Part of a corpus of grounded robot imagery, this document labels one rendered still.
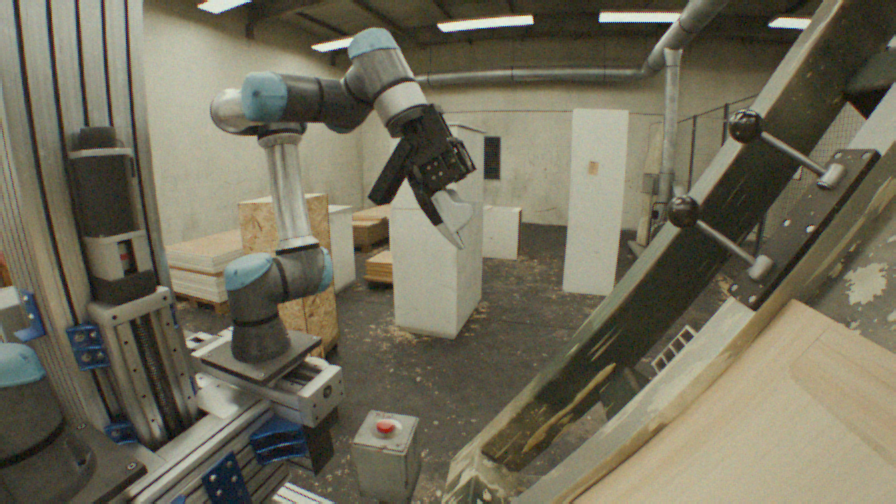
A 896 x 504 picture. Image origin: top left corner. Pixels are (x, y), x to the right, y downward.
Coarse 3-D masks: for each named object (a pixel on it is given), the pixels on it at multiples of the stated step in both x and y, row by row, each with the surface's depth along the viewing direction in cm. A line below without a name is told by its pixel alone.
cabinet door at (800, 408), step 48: (768, 336) 29; (816, 336) 25; (720, 384) 32; (768, 384) 27; (816, 384) 22; (864, 384) 19; (672, 432) 34; (720, 432) 28; (768, 432) 24; (816, 432) 21; (864, 432) 17; (624, 480) 35; (672, 480) 30; (720, 480) 25; (768, 480) 22; (816, 480) 19; (864, 480) 16
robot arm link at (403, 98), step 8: (392, 88) 48; (400, 88) 49; (408, 88) 49; (416, 88) 50; (384, 96) 49; (392, 96) 49; (400, 96) 49; (408, 96) 49; (416, 96) 50; (376, 104) 50; (384, 104) 49; (392, 104) 49; (400, 104) 49; (408, 104) 49; (416, 104) 49; (424, 104) 51; (384, 112) 50; (392, 112) 49; (400, 112) 49; (384, 120) 51; (392, 120) 50
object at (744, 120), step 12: (732, 120) 33; (744, 120) 31; (756, 120) 31; (732, 132) 33; (744, 132) 32; (756, 132) 31; (768, 144) 31; (780, 144) 30; (792, 156) 30; (804, 156) 29; (816, 168) 28; (828, 168) 28; (840, 168) 27; (828, 180) 27; (840, 180) 27
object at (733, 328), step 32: (864, 128) 27; (864, 192) 25; (832, 224) 27; (864, 224) 26; (832, 256) 27; (800, 288) 29; (736, 320) 32; (768, 320) 30; (704, 352) 34; (736, 352) 32; (672, 384) 36; (704, 384) 33; (640, 416) 37; (672, 416) 35; (608, 448) 38; (544, 480) 45; (576, 480) 39
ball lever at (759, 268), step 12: (672, 204) 36; (684, 204) 35; (696, 204) 35; (672, 216) 36; (684, 216) 35; (696, 216) 35; (684, 228) 36; (708, 228) 34; (720, 240) 34; (732, 252) 33; (744, 252) 32; (756, 264) 31; (768, 264) 30; (756, 276) 31
